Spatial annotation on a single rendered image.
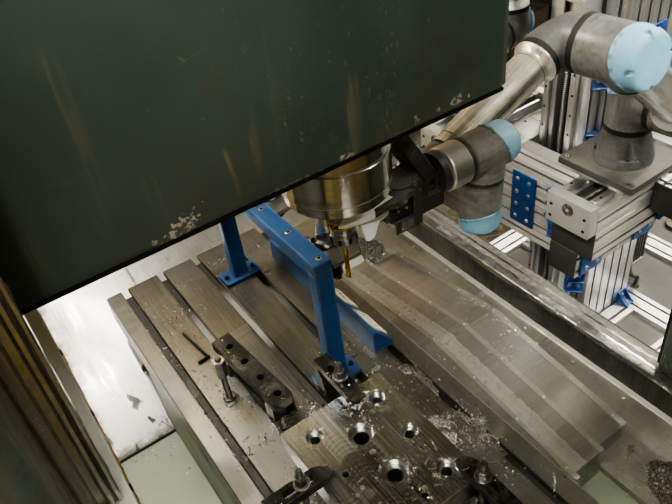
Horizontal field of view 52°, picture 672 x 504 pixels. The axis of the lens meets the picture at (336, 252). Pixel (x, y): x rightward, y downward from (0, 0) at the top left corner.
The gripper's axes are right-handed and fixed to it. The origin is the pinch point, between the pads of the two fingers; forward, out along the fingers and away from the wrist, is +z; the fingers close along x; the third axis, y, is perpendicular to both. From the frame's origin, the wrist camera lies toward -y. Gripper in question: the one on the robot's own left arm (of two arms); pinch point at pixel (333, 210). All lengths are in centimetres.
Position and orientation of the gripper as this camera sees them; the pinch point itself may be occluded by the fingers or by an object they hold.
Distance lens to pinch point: 99.3
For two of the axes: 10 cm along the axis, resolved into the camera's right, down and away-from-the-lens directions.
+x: -5.7, -4.7, 6.8
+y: 1.0, 7.8, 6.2
